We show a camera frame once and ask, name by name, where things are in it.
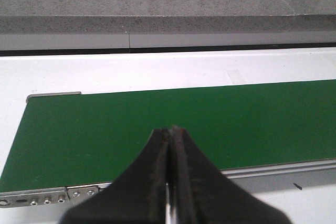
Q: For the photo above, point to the grey stone slab left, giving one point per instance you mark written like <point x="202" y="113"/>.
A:
<point x="131" y="3"/>

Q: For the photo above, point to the green conveyor belt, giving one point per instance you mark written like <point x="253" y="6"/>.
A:
<point x="82" y="139"/>

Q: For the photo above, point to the aluminium conveyor front rail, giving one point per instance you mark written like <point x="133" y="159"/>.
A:
<point x="260" y="179"/>

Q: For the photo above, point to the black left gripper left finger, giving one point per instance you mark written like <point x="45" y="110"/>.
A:
<point x="138" y="195"/>

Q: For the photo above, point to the steel conveyor end bracket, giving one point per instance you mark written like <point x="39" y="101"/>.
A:
<point x="34" y="197"/>

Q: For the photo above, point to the steel rear end bracket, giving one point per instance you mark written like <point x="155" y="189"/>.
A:
<point x="51" y="94"/>

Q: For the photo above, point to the steel conveyor mounting plate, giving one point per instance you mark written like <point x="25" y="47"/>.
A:
<point x="78" y="194"/>

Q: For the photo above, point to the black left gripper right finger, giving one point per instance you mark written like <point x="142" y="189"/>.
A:
<point x="202" y="194"/>

